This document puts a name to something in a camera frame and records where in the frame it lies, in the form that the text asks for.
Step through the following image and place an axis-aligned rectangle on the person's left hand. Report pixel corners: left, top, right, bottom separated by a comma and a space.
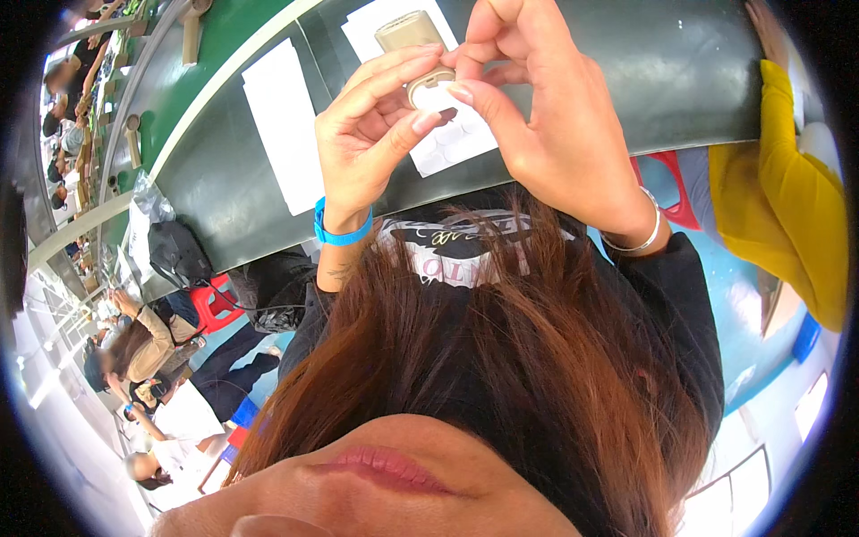
314, 43, 447, 234

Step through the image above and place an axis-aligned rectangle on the white round sticker sheet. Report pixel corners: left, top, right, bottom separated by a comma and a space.
408, 107, 499, 179

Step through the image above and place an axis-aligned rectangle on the blue plastic stool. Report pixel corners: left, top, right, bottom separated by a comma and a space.
231, 396, 261, 430

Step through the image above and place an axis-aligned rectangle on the beige cylindrical device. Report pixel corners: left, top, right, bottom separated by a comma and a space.
177, 0, 215, 67
124, 113, 144, 170
374, 9, 459, 112

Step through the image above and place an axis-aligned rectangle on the silver bracelet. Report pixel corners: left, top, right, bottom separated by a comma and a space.
599, 187, 663, 254

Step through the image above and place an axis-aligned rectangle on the green conveyor belt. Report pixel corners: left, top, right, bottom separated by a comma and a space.
101, 0, 296, 202

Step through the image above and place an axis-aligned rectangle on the clear plastic bag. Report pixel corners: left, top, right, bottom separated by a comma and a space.
127, 170, 177, 283

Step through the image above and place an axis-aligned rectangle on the blue wrist band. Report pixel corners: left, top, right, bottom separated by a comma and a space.
313, 196, 374, 247

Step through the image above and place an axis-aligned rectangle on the red plastic stool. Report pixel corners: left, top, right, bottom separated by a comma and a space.
629, 150, 703, 232
189, 273, 247, 336

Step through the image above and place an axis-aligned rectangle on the black backpack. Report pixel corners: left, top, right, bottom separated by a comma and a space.
147, 221, 215, 290

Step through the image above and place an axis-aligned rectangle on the person's body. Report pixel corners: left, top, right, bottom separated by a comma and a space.
151, 188, 726, 537

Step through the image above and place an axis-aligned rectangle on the black bag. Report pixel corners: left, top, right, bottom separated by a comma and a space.
227, 251, 318, 335

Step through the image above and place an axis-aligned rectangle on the person's right hand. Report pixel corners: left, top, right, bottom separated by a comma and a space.
439, 0, 662, 237

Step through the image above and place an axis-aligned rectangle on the long white paper sheet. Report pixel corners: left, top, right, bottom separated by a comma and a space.
241, 37, 327, 217

